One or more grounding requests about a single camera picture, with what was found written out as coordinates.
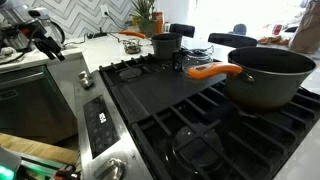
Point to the silver stove knob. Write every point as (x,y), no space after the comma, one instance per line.
(111,170)
(87,82)
(82,75)

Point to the metal robot mount frame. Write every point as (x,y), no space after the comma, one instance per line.
(36,170)

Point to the potted green plant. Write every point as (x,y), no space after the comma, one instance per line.
(146,26)

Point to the amber oil bottle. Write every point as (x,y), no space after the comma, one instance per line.
(158,21)

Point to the black chair back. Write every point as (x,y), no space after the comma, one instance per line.
(233,40)
(181,30)

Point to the glass electric kettle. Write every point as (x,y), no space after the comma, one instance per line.
(40,14)

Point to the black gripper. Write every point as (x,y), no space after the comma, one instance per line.
(35,31)

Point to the checked kitchen towel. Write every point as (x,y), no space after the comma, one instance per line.
(8,55)

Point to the black griddle plate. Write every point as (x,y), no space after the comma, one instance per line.
(160,90)

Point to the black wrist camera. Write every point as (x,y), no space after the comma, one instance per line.
(11,33)

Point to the wooden board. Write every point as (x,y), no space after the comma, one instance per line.
(36,148)

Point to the brown paper bag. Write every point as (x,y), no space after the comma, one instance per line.
(308,30)

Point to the stainless steel gas range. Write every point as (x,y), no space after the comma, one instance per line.
(135,166)

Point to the red clamp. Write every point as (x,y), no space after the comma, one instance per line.
(66,174)

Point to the white wall outlet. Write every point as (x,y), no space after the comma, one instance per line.
(104,10)

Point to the black range display panel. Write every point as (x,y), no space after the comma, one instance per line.
(100,126)

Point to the small white bottle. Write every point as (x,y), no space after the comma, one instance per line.
(166,27)

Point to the black cast iron grate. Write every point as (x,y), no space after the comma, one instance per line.
(133,65)
(246,140)

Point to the blue gray chair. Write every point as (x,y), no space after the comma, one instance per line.
(240,29)

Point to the stainless steel dishwasher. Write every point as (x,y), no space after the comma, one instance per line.
(33,106)

